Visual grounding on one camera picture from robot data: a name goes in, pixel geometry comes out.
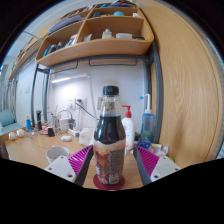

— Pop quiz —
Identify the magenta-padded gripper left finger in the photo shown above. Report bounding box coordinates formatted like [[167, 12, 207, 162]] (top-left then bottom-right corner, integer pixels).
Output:
[[43, 144, 95, 187]]

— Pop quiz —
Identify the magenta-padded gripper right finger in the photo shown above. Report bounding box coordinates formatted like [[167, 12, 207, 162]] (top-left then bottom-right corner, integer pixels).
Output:
[[133, 144, 182, 186]]

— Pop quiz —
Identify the dark drink bottle black cap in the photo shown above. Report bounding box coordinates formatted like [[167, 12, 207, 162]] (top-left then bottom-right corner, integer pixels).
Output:
[[92, 85, 127, 186]]

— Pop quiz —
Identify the white speckled mug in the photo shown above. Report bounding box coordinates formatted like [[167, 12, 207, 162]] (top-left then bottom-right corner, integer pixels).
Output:
[[45, 145, 71, 164]]

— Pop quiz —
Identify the small white oval object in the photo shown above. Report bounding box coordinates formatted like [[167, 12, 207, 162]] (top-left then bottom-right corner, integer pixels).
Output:
[[60, 134, 73, 142]]

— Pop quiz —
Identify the small black cup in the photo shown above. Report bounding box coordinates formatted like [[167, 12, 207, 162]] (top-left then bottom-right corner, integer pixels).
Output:
[[47, 126, 56, 138]]

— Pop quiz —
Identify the white crumpled cloth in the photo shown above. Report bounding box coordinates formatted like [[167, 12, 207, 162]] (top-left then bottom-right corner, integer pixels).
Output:
[[78, 127, 96, 147]]

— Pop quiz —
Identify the blue squeeze wash bottle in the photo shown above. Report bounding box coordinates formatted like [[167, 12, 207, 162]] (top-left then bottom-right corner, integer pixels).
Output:
[[139, 93, 156, 145]]

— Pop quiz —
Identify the flat round red coaster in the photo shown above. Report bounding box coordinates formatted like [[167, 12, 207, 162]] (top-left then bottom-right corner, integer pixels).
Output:
[[92, 173, 126, 191]]

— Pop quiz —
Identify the white pump bottle red top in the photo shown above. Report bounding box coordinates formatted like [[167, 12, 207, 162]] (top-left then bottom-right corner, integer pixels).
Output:
[[121, 105, 136, 151]]

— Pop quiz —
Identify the small blue bottle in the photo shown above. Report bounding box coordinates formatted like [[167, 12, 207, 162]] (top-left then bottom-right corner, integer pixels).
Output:
[[25, 115, 33, 132]]

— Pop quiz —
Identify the teal upholstered seat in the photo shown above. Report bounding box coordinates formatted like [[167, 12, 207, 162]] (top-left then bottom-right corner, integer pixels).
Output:
[[0, 109, 22, 136]]

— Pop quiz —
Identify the white light bar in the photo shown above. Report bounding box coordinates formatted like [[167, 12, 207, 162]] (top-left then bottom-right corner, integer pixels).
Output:
[[50, 74, 91, 85]]

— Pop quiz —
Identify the wooden shelf unit with items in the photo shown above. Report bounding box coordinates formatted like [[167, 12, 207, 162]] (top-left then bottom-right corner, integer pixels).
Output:
[[34, 0, 155, 68]]

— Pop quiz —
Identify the dark metal desk frame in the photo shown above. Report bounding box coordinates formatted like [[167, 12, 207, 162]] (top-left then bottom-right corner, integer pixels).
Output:
[[30, 41, 164, 144]]

